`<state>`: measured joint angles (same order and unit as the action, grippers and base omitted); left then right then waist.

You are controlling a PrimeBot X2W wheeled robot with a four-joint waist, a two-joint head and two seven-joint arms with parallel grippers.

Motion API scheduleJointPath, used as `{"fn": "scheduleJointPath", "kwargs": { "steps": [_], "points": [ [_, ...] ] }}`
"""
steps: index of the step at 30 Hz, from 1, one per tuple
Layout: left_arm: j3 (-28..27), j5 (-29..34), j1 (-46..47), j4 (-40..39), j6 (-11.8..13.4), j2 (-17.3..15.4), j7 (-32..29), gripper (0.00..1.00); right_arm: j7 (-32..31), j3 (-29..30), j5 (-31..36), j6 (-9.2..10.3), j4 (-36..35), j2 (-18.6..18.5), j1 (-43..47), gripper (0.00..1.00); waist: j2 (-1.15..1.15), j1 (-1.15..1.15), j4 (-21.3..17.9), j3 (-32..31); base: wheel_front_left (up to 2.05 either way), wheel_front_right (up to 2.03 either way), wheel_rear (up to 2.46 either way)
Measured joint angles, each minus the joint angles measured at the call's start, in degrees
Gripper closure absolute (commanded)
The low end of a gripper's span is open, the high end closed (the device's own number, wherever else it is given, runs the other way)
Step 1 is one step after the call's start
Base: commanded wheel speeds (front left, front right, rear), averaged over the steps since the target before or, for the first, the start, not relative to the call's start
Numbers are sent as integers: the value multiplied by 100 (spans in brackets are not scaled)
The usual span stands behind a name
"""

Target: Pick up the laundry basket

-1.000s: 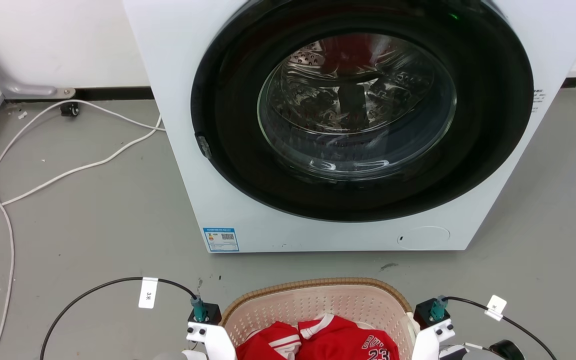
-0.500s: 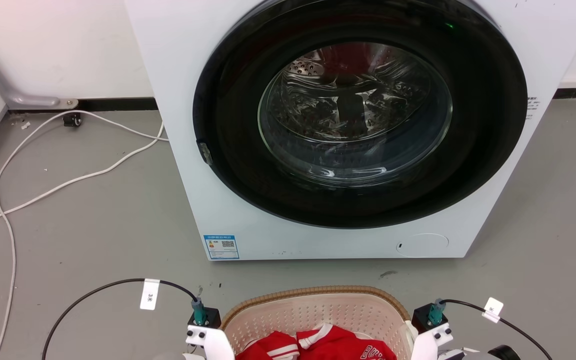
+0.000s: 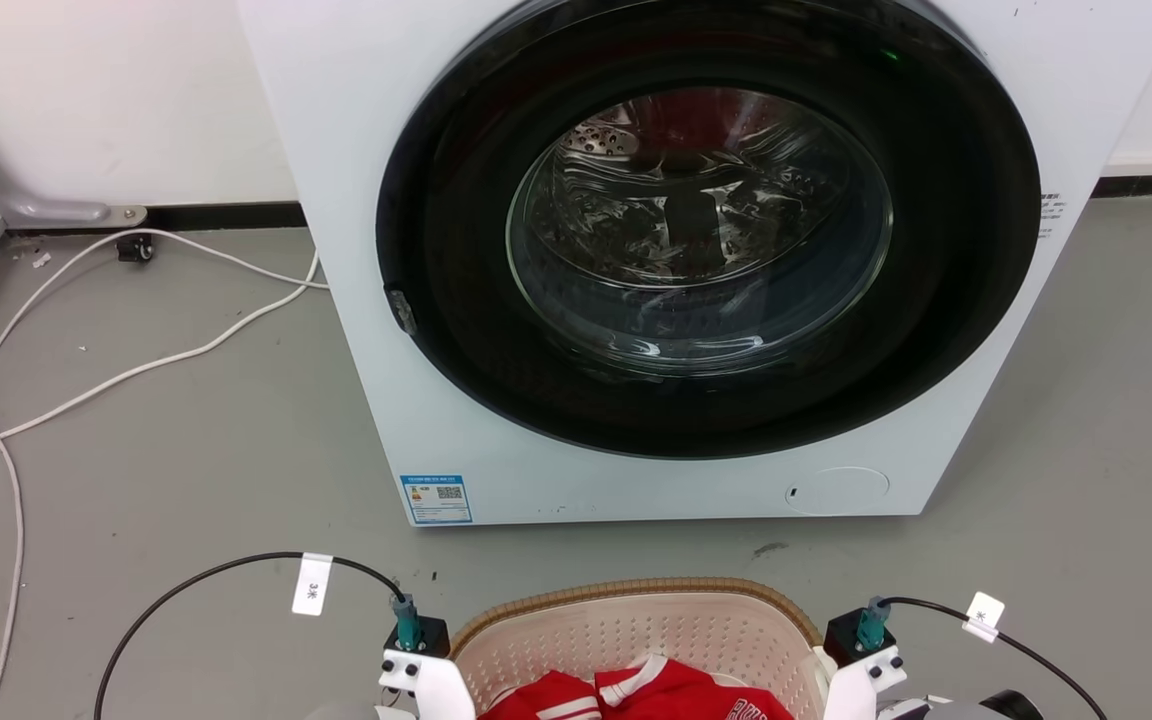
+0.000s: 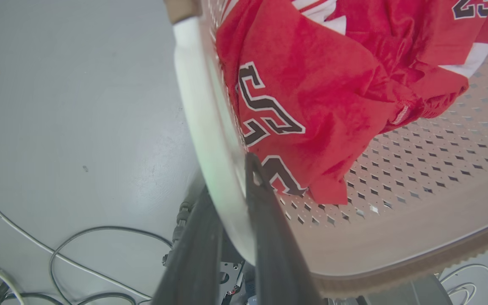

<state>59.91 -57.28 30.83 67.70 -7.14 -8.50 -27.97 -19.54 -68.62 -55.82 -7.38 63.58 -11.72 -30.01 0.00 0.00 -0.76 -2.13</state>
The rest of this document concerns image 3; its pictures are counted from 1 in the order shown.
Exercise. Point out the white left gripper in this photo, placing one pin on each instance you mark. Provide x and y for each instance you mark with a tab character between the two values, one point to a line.
441	685

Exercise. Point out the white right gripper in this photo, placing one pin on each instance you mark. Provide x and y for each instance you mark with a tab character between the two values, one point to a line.
851	690

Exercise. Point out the beige plastic laundry basket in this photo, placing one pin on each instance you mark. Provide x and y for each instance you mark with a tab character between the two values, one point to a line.
636	630

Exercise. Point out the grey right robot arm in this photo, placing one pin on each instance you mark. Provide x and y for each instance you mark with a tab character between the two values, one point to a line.
966	708

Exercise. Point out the blue energy label sticker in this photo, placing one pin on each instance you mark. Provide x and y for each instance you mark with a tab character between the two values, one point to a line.
436	499

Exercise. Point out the red and white garment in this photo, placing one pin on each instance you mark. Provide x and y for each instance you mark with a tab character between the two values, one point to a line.
656	695

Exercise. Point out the round filter cover flap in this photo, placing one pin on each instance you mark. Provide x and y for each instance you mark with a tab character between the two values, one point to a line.
841	490

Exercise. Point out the black round washer door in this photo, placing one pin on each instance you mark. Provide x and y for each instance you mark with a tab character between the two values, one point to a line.
956	250

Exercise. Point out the small text warning sticker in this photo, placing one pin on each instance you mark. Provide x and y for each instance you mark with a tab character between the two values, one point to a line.
1050	215

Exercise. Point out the white front-load washing machine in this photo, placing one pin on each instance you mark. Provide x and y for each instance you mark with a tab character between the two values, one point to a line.
356	150

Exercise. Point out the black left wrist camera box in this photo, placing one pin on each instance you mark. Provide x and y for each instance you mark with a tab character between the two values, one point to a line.
429	635

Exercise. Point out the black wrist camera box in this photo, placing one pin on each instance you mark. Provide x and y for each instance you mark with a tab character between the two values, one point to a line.
841	632
429	635

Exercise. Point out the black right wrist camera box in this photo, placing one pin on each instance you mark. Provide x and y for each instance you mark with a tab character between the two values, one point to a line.
841	632

